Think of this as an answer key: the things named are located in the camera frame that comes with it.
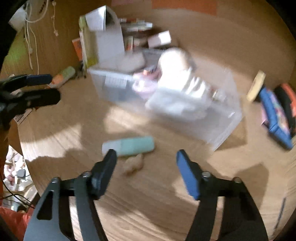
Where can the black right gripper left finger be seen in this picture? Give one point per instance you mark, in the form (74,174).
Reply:
(51,218)

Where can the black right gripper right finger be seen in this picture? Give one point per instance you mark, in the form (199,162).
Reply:
(241,219)

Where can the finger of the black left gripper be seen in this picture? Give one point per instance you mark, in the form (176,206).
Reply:
(15,102)
(20,81)

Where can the mint green tube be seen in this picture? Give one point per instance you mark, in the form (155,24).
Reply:
(129,146)

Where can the white drawstring pouch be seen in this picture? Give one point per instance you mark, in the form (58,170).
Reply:
(178,105)

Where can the white cotton pad stack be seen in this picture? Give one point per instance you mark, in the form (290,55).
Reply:
(176,69)

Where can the receipt paper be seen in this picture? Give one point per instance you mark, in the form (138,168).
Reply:
(21,117)

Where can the green orange lotion tube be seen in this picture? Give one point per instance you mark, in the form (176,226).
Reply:
(62,77)

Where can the orange booklet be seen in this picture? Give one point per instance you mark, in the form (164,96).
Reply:
(78,48)

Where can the white paper box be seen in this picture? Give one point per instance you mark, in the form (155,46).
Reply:
(109,46)

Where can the blue patterned pencil case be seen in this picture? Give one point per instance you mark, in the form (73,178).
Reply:
(275,118)

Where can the clear plastic storage bin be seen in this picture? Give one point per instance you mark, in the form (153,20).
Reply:
(194,96)

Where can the black orange round case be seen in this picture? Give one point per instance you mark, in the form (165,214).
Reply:
(286,97)

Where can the stack of books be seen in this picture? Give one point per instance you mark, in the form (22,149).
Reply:
(135,32)

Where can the small white pink box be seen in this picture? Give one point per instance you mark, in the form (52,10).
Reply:
(160,39)

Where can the orange sticky note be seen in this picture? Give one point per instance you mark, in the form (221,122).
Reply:
(202,6)

